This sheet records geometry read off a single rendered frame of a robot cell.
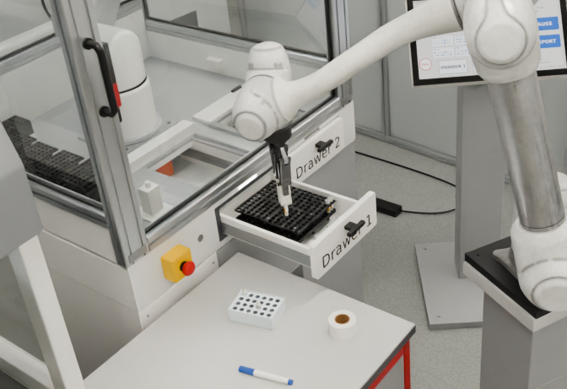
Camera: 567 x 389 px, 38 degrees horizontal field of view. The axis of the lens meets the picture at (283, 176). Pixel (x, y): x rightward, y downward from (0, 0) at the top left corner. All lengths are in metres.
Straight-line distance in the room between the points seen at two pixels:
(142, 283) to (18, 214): 0.72
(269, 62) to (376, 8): 2.18
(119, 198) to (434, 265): 1.76
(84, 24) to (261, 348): 0.88
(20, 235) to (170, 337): 0.75
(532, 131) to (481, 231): 1.50
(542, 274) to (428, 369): 1.23
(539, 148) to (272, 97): 0.58
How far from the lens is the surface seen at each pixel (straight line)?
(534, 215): 1.88
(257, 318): 2.10
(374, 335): 2.07
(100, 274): 2.21
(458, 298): 3.29
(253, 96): 1.80
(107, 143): 1.92
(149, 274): 2.16
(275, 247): 2.21
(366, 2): 4.10
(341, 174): 2.77
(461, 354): 3.11
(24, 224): 1.50
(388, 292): 3.36
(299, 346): 2.06
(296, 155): 2.48
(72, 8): 1.79
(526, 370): 2.34
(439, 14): 1.84
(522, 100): 1.74
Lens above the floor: 2.18
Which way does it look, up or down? 32 degrees down
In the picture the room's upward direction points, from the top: 7 degrees counter-clockwise
